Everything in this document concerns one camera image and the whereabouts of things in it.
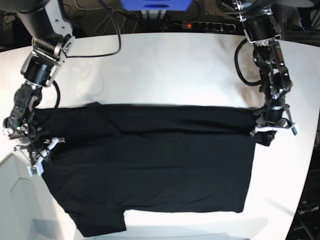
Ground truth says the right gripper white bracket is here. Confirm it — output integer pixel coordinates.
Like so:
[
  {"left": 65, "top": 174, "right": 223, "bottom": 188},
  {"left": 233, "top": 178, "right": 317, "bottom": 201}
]
[{"left": 13, "top": 124, "right": 65, "bottom": 177}]

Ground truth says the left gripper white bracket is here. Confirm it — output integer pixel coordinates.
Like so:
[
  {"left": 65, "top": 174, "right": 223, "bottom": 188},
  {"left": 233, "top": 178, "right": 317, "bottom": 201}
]
[{"left": 248, "top": 104, "right": 300, "bottom": 147}]

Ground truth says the black T-shirt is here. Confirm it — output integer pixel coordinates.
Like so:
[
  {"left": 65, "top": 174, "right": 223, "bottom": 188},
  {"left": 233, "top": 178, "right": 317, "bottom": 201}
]
[{"left": 42, "top": 105, "right": 274, "bottom": 237}]

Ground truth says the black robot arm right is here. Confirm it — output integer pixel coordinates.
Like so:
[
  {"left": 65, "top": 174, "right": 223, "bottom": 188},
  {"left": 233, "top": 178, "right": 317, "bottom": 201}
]
[{"left": 0, "top": 0, "right": 75, "bottom": 177}]

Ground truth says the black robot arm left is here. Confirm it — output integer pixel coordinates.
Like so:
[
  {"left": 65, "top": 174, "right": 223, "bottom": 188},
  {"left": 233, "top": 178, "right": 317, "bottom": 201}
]
[{"left": 227, "top": 0, "right": 298, "bottom": 146}]

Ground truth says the white bin at table corner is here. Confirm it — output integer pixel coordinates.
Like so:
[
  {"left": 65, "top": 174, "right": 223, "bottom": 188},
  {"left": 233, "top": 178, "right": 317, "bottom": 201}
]
[{"left": 0, "top": 154, "right": 76, "bottom": 240}]

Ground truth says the black power strip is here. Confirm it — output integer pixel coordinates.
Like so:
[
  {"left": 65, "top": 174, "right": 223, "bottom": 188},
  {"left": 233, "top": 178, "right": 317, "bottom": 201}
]
[{"left": 174, "top": 21, "right": 237, "bottom": 34}]

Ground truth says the blue box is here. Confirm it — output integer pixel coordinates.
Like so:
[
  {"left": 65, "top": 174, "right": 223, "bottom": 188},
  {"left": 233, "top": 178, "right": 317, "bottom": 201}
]
[{"left": 120, "top": 0, "right": 192, "bottom": 12}]

